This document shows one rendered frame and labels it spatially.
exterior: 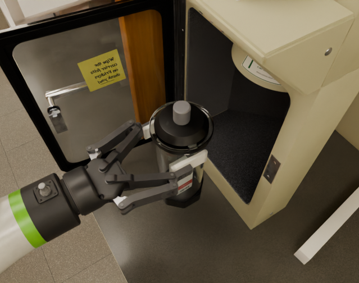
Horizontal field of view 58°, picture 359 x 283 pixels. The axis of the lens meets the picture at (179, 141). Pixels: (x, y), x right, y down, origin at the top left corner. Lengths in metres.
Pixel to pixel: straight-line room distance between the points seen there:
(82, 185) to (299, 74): 0.34
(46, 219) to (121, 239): 0.32
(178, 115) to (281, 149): 0.17
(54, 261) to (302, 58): 1.67
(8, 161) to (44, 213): 1.75
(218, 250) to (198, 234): 0.06
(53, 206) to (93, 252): 1.32
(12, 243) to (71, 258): 1.33
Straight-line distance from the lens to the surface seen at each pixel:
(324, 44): 0.36
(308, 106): 0.45
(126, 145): 0.57
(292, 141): 0.51
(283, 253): 0.82
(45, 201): 0.51
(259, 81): 0.54
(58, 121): 0.69
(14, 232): 0.52
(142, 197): 0.51
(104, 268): 1.78
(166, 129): 0.52
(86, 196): 0.52
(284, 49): 0.31
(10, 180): 2.16
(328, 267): 0.84
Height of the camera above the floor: 1.69
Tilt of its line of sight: 55 degrees down
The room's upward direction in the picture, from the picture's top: straight up
